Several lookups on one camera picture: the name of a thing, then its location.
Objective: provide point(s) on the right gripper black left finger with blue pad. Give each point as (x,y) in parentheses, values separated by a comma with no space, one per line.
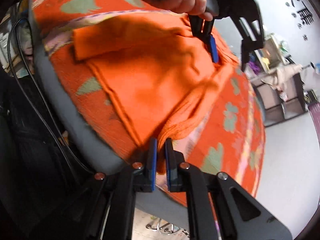
(111,214)

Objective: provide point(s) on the beige hanging towel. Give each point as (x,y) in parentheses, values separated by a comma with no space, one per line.
(278,76)

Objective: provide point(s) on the orange fleece sweater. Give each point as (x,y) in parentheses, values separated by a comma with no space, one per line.
(160,79)

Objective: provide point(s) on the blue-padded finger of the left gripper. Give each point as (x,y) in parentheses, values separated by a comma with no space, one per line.
(202,30)

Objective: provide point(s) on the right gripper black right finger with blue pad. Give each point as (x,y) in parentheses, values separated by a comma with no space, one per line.
(218,207)

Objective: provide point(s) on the person's left hand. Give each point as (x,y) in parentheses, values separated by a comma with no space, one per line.
(190,7)

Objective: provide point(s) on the red floral bed blanket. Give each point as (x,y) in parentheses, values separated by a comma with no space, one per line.
(230,137)

